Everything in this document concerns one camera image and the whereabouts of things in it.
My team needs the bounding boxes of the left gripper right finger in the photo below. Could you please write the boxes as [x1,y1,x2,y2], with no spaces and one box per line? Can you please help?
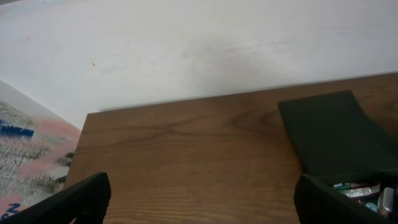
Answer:
[294,174,395,224]

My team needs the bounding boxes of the green red wafer bar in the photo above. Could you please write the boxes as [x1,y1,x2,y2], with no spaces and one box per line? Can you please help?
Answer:
[333,182,381,198]

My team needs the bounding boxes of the patterned rug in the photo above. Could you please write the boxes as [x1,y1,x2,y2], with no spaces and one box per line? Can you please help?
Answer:
[1,82,81,219]

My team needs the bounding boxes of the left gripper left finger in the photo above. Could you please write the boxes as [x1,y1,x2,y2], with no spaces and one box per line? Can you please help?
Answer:
[1,172,111,224]

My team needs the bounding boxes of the blue Oreo cookie pack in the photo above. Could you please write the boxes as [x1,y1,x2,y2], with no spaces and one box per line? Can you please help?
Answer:
[365,202,378,213]

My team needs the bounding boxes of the black gift box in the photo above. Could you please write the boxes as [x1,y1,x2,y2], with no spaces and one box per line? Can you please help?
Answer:
[278,91,397,223]

